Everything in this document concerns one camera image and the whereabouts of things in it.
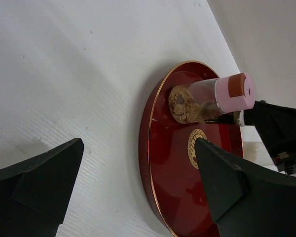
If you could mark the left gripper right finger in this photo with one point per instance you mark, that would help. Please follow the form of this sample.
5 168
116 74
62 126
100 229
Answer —
246 199

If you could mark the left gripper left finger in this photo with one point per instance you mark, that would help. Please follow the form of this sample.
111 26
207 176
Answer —
35 193

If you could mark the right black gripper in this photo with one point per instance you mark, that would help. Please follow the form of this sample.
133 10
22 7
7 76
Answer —
276 126

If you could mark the small black cap spice jar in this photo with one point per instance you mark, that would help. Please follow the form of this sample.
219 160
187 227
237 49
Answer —
238 118

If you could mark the pink cap spice shaker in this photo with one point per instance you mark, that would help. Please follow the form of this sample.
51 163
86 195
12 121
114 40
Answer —
208 99

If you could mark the red round tray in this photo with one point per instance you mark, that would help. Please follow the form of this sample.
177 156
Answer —
167 160

